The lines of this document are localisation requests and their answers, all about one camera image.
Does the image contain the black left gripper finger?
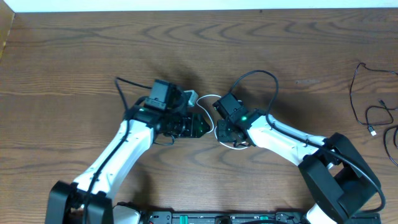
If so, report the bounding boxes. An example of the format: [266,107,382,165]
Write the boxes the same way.
[198,114,209,128]
[198,125,210,138]

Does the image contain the white usb cable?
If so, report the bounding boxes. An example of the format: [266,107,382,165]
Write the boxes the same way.
[195,94,249,151]

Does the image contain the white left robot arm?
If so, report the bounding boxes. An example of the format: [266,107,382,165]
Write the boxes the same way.
[45,106,210,223]

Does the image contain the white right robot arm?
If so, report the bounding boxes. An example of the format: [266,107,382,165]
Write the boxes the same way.
[216,105,386,223]

